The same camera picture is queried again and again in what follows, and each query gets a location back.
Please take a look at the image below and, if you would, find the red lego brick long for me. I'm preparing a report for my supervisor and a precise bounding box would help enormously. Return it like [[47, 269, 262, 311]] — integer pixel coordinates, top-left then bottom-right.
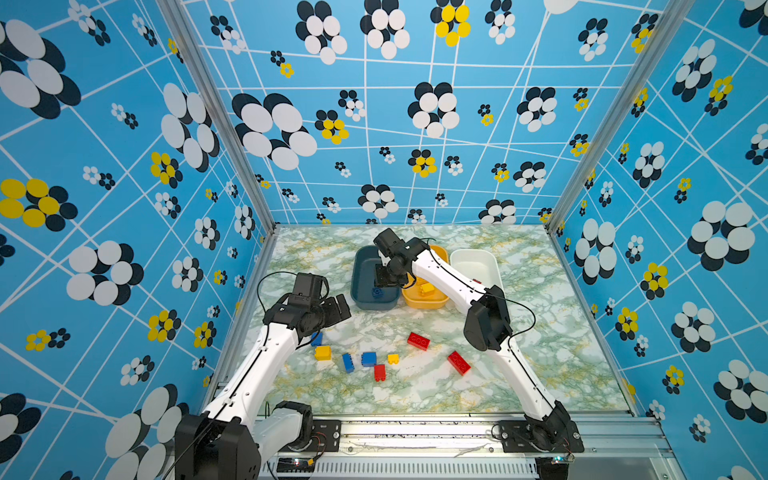
[[447, 351, 471, 376]]

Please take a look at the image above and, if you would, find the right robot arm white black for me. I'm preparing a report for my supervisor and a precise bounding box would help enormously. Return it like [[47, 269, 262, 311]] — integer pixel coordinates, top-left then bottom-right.
[[373, 228, 584, 453]]

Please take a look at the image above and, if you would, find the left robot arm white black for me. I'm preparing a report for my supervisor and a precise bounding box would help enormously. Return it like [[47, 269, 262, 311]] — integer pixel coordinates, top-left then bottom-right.
[[169, 273, 351, 479]]

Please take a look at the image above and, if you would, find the blue lego brick square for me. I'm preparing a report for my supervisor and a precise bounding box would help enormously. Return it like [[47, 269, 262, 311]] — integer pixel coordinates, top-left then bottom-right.
[[361, 352, 377, 367]]

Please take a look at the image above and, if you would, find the white plastic bin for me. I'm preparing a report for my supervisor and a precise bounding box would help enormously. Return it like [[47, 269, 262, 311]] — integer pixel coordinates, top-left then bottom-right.
[[450, 249, 504, 289]]

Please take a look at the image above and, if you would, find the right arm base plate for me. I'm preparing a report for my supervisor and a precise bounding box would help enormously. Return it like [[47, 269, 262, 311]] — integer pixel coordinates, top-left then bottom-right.
[[491, 420, 585, 454]]

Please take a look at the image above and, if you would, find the dark teal plastic bin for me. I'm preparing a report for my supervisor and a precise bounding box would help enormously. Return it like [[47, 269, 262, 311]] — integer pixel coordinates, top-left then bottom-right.
[[349, 244, 402, 311]]

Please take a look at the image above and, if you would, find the small red lego brick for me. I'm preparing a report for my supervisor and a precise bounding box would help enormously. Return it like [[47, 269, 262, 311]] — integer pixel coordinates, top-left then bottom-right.
[[374, 364, 387, 382]]

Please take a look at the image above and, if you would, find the blue lego brick narrow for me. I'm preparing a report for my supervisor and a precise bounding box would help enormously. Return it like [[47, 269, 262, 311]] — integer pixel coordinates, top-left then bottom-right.
[[342, 353, 355, 373]]

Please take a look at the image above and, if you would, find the aluminium front rail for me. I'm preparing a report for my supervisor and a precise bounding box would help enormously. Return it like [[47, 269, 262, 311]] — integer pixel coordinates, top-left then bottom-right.
[[257, 414, 684, 479]]

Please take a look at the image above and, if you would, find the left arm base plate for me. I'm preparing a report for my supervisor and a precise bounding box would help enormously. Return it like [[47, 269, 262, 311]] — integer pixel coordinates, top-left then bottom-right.
[[281, 419, 342, 453]]

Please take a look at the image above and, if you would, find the yellow plastic bin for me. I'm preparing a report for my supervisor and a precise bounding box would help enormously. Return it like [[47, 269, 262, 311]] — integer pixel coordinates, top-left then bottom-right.
[[402, 275, 449, 310]]

